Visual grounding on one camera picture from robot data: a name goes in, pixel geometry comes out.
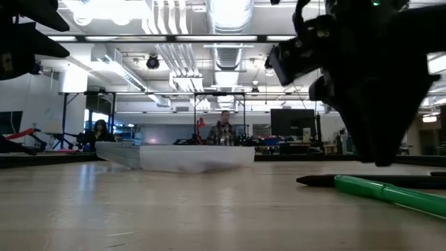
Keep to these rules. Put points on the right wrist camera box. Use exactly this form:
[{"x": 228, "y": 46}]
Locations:
[{"x": 292, "y": 61}]

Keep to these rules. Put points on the person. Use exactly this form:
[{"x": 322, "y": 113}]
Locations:
[
  {"x": 99, "y": 134},
  {"x": 222, "y": 132}
]

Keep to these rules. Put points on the silver ventilation duct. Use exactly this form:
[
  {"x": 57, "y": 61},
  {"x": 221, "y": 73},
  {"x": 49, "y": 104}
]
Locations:
[{"x": 229, "y": 21}]

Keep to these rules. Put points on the green marker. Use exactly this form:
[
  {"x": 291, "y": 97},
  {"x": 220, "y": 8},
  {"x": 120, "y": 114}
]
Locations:
[{"x": 390, "y": 193}]

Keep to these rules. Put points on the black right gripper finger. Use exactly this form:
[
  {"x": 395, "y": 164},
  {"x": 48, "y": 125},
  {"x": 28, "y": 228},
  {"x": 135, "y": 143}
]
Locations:
[
  {"x": 362, "y": 129},
  {"x": 400, "y": 122}
]

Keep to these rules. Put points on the black pen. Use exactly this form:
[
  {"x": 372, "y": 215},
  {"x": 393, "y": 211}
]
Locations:
[{"x": 348, "y": 180}]

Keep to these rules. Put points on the black monitor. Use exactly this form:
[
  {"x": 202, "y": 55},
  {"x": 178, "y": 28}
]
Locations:
[{"x": 292, "y": 126}]

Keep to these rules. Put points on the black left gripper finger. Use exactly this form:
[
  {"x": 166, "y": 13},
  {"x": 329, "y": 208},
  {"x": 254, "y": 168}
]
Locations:
[
  {"x": 42, "y": 47},
  {"x": 42, "y": 12}
]

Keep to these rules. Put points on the red robot arm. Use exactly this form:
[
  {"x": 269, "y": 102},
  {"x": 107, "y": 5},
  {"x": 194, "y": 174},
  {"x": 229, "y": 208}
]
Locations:
[{"x": 19, "y": 134}]

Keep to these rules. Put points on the black rig frame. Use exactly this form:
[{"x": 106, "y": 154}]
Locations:
[{"x": 219, "y": 94}]

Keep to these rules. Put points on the black ceiling dome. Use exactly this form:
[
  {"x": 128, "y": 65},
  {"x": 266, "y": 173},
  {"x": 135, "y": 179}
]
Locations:
[{"x": 152, "y": 62}]

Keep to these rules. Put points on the clear plastic supply box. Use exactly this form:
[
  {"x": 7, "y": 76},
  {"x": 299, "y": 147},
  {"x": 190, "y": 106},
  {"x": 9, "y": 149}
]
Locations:
[{"x": 195, "y": 158}]

